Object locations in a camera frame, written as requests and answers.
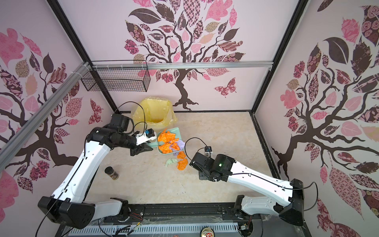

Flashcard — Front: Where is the small green paper scrap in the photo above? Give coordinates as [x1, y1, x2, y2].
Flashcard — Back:
[165, 159, 178, 167]

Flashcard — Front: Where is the orange purple paper pile front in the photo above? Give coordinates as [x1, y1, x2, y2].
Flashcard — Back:
[156, 129, 186, 157]

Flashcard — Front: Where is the green plastic dustpan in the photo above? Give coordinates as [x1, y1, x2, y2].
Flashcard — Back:
[146, 127, 185, 155]

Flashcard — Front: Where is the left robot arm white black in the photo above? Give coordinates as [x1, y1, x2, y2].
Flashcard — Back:
[38, 114, 157, 229]

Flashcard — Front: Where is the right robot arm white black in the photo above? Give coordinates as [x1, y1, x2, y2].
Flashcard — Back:
[189, 153, 305, 226]

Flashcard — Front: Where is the cream trash bin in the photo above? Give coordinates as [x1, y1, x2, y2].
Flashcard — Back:
[132, 98, 175, 132]

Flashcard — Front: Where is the small brown jar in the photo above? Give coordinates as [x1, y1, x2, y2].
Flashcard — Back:
[104, 166, 119, 180]

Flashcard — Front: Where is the yellow bin liner bag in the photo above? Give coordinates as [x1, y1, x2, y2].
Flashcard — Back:
[132, 97, 178, 131]

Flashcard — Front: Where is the metal can top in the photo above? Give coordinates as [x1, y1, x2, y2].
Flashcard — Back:
[200, 227, 215, 237]

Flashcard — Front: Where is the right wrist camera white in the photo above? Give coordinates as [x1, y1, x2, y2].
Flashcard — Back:
[204, 146, 212, 154]

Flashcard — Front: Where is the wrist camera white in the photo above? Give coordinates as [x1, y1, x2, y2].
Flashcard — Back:
[136, 128, 157, 146]
[204, 146, 212, 154]

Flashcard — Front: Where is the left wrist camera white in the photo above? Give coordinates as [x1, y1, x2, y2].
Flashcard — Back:
[136, 128, 157, 146]

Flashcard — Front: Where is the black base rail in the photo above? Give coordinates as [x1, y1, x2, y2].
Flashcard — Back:
[55, 202, 311, 237]

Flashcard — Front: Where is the black wire basket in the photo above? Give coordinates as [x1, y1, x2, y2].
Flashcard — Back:
[81, 59, 151, 92]

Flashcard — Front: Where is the aluminium rail back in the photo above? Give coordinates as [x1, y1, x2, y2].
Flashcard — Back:
[92, 61, 273, 70]

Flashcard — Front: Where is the aluminium rail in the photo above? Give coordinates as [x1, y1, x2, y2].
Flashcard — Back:
[92, 61, 273, 70]
[1, 62, 91, 170]

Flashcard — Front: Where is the aluminium rail left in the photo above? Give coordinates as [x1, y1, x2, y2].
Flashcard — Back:
[1, 62, 91, 170]

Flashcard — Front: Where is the white slotted cable duct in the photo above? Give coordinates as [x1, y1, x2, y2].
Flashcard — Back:
[67, 223, 241, 237]

